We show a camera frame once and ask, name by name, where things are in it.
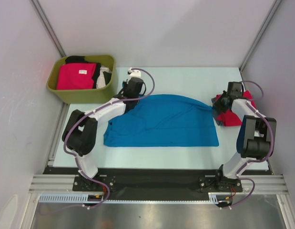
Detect blue polo shirt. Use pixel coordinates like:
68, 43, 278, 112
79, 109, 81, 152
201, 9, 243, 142
103, 94, 219, 147

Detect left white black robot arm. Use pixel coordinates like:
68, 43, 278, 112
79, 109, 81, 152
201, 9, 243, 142
62, 77, 146, 191

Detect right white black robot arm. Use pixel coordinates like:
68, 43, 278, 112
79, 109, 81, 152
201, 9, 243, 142
212, 82, 276, 191

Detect folded grey t shirt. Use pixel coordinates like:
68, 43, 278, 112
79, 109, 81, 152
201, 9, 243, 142
211, 97, 227, 126

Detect folded red t shirt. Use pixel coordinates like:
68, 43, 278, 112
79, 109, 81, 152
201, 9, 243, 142
221, 90, 256, 127

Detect dark green shirt in bin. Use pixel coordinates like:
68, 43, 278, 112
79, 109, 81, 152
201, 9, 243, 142
103, 72, 112, 85

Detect white shirt in bin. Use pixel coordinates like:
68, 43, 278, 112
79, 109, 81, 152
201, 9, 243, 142
96, 66, 112, 89

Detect olive green plastic bin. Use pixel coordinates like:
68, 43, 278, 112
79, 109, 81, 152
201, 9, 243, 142
47, 54, 117, 104

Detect pink shirt in bin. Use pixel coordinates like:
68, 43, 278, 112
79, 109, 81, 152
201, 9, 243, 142
56, 63, 97, 90

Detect black shirt in bin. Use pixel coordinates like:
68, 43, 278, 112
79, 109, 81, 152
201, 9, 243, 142
65, 55, 102, 82

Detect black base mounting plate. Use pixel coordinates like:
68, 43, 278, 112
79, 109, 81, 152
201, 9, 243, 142
42, 167, 273, 201

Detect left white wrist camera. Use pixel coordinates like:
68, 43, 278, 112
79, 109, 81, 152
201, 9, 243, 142
127, 68, 142, 78

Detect aluminium frame rail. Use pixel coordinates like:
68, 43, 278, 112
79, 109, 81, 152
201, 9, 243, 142
29, 175, 288, 195

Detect grey slotted cable duct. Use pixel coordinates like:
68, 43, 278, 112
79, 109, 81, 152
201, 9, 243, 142
39, 193, 218, 204

